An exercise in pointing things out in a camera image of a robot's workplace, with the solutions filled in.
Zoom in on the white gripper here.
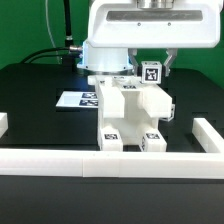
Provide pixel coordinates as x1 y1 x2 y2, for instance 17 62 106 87
88 0 222 77

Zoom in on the white chair back frame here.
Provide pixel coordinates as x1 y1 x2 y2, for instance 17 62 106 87
88 75 172 118

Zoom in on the white chair seat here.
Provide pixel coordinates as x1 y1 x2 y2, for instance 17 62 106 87
98 89 159 145

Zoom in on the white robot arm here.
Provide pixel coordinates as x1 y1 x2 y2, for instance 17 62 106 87
78 0 224 73

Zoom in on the white sheet with markers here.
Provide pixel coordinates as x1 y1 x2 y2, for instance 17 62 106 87
56 91 98 108

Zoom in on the white U-shaped obstacle fence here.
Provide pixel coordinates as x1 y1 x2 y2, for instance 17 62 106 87
0 112 224 178

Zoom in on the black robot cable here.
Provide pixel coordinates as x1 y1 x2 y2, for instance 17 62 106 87
20 0 84 64

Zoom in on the thin white cable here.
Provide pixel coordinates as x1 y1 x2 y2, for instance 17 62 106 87
45 0 63 64

